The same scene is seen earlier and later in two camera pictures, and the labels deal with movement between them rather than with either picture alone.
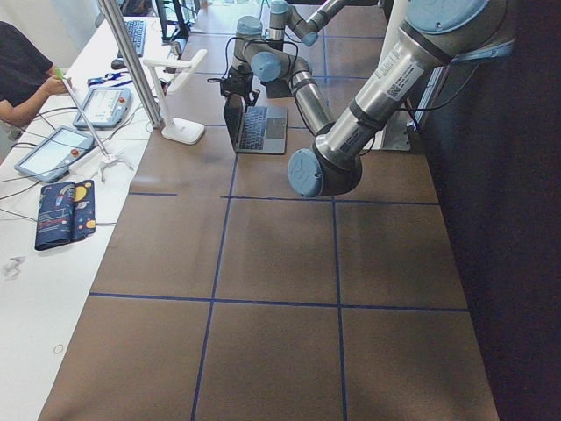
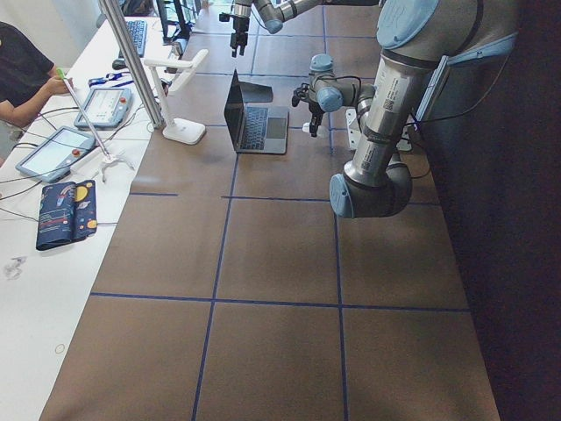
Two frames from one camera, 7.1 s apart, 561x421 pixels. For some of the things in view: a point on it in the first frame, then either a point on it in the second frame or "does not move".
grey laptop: (257, 129) does not move
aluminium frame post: (133, 64) does not move
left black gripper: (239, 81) → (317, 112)
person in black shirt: (27, 74) does not move
